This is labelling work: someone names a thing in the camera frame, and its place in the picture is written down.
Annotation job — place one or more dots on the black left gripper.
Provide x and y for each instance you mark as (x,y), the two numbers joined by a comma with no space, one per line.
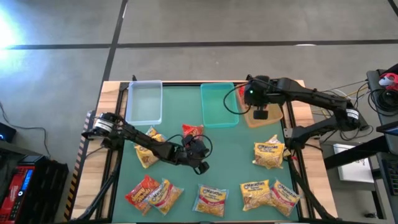
(191,154)

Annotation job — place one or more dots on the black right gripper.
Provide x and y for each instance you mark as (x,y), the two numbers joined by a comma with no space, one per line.
(261,90)

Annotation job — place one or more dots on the blue-edged beef ramen pack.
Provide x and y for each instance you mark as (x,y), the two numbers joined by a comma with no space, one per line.
(211,200)
(284,199)
(154,134)
(164,197)

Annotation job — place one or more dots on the yellow Maruchan ramen pack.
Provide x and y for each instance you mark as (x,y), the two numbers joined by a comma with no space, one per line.
(144,158)
(269,154)
(275,139)
(255,196)

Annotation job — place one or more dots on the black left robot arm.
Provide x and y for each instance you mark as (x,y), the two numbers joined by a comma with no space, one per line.
(140,136)

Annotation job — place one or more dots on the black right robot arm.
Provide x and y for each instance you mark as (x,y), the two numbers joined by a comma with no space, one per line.
(314,95)

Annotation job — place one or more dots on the orange plastic bin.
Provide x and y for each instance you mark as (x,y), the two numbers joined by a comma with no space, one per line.
(273,116)

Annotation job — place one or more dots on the teal plastic bin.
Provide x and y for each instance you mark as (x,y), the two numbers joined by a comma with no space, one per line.
(219,105)

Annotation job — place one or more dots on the clear plastic bin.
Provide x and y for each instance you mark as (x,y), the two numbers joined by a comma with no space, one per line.
(144,105)

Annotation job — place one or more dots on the black power adapter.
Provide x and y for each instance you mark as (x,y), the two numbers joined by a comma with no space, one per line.
(363,126)

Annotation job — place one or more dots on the black diagonal bar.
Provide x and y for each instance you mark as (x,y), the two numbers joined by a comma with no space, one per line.
(354,152)

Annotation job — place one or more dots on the black side desk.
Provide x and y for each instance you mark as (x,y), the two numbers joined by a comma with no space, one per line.
(373,81)

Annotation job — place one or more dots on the yellow black hazard strip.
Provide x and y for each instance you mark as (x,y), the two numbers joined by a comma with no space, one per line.
(76,174)

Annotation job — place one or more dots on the white board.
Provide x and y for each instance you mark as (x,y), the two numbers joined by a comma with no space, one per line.
(354,169)

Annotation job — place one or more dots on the red white object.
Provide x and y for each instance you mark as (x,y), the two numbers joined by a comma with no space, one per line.
(388,81)

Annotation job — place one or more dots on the grey cabinet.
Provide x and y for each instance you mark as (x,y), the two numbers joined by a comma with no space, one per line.
(351,199)

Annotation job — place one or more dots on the black ribbed crate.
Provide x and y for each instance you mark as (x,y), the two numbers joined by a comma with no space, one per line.
(46,189)

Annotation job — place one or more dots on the black keyboard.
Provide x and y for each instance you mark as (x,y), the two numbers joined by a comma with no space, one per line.
(392,175)

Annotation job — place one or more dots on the small black floor object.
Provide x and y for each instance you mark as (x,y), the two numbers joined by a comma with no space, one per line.
(370,214)

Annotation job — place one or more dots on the red equipment case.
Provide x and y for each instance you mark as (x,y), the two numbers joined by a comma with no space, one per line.
(12,193)

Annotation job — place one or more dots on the small black device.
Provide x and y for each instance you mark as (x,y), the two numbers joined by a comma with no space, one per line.
(7,132)

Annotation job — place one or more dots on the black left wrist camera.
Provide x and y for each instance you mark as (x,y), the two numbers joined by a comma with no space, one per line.
(202,168)

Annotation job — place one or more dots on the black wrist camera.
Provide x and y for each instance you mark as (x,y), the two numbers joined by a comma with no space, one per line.
(260,114)
(202,168)

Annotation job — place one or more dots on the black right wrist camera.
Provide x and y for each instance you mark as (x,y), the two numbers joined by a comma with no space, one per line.
(260,114)

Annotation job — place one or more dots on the black aluminium table frame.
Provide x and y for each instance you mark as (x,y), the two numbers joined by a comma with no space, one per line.
(182,83)

